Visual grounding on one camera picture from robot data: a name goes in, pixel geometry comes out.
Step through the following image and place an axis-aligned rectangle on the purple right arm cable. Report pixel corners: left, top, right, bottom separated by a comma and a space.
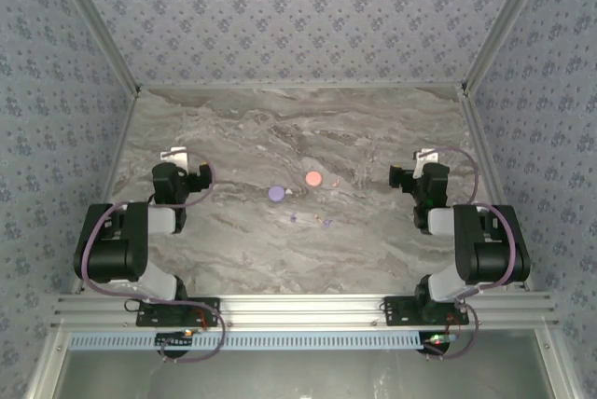
422, 145, 519, 361

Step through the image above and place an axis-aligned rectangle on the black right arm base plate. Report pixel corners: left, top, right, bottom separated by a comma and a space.
382, 296, 470, 328

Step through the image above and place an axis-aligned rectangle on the aluminium table edge rail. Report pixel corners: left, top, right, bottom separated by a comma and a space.
69, 89, 141, 296
457, 89, 534, 292

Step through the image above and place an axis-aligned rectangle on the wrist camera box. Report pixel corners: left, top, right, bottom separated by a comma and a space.
412, 147, 440, 172
160, 146, 190, 172

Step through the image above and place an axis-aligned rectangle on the thin aluminium frame bar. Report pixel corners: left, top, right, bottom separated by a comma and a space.
139, 83, 464, 91

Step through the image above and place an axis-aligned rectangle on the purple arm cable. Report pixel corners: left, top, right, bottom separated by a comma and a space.
79, 149, 228, 364
422, 145, 519, 361

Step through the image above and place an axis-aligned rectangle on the light blue slotted cable duct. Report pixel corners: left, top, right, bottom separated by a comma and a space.
68, 331, 423, 351

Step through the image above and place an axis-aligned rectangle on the wide aluminium extrusion beam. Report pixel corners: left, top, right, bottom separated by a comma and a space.
50, 294, 559, 328

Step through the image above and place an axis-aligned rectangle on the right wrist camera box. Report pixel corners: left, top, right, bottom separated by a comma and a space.
412, 147, 440, 172

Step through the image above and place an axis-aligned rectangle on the small black controller board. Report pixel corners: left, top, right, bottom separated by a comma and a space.
421, 331, 454, 354
155, 329, 195, 350

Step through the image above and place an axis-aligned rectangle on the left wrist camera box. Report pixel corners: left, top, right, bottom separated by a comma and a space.
160, 146, 190, 172

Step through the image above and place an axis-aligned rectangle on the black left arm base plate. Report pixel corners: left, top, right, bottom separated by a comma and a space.
135, 296, 221, 328

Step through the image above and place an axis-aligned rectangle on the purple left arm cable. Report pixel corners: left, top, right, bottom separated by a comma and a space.
79, 149, 228, 364

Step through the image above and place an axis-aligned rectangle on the aluminium frame post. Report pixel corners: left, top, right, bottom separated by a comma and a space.
45, 0, 143, 95
461, 0, 557, 95

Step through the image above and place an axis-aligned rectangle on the grey metal sheet panel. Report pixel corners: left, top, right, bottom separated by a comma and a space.
60, 329, 549, 399

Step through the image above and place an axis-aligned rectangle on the aluminium frame leg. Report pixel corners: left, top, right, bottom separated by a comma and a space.
534, 326, 584, 399
25, 326, 71, 399

